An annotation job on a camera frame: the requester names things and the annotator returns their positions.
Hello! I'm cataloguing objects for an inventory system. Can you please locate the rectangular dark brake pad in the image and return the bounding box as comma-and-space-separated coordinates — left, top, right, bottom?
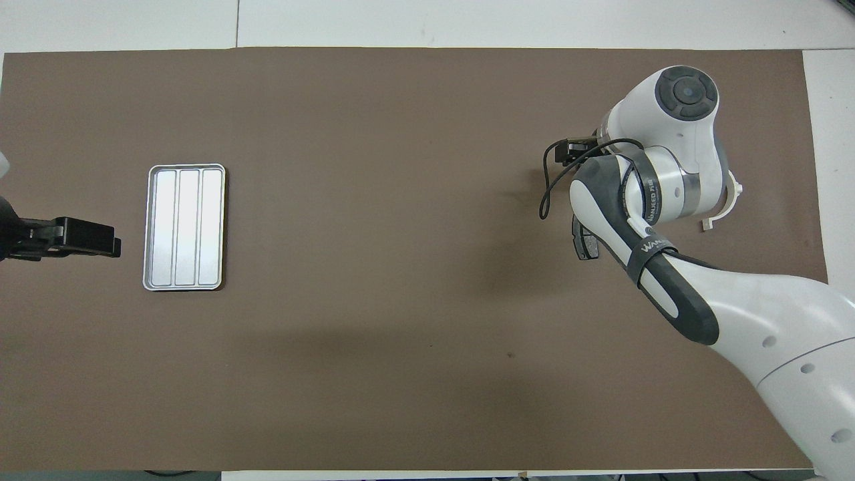
572, 215, 600, 261

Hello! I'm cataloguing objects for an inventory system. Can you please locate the white semicircular bracket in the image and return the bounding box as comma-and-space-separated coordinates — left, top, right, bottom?
699, 170, 744, 232

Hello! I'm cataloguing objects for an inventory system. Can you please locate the brown table mat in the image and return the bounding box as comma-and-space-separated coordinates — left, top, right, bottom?
0, 47, 849, 472

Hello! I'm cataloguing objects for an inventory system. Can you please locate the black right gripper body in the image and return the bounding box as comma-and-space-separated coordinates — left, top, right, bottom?
553, 136, 603, 168

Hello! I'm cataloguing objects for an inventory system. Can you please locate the silver metal tray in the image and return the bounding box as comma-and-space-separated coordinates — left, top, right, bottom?
142, 164, 226, 292

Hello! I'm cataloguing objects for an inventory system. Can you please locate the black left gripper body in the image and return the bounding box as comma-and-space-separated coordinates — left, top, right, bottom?
12, 218, 67, 261

